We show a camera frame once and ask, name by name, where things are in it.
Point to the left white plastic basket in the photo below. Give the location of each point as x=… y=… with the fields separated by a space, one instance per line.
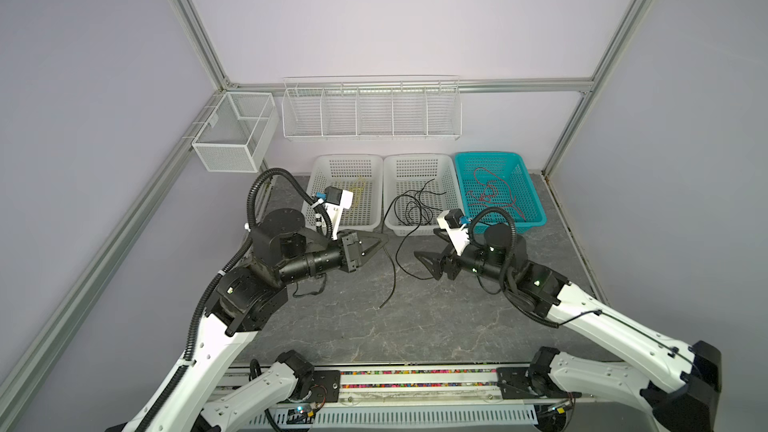
x=363 y=176

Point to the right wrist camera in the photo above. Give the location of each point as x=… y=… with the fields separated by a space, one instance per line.
x=455 y=224

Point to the white mesh wall box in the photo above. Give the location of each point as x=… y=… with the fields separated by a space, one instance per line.
x=236 y=134

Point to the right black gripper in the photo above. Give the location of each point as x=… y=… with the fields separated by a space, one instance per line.
x=440 y=261

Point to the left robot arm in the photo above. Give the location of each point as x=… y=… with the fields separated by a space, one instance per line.
x=238 y=302

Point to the middle white plastic basket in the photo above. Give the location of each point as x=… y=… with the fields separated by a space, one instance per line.
x=416 y=189

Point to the white slotted cable duct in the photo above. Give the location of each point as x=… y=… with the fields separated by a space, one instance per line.
x=410 y=417

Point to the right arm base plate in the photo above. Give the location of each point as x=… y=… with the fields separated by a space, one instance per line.
x=518 y=382

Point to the long white wire rack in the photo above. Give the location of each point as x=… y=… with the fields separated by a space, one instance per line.
x=387 y=107

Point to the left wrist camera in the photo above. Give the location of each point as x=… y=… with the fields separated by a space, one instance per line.
x=328 y=207

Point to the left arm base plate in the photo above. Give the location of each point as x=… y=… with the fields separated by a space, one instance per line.
x=320 y=386

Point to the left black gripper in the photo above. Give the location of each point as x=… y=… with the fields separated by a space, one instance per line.
x=350 y=248

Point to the front aluminium rail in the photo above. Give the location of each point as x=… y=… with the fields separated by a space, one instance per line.
x=420 y=385

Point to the white plastic basket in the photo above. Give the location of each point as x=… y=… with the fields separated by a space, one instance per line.
x=363 y=176
x=416 y=189

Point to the teal plastic basket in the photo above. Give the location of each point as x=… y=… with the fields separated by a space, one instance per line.
x=499 y=179

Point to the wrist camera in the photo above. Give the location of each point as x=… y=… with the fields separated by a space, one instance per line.
x=328 y=207
x=455 y=224

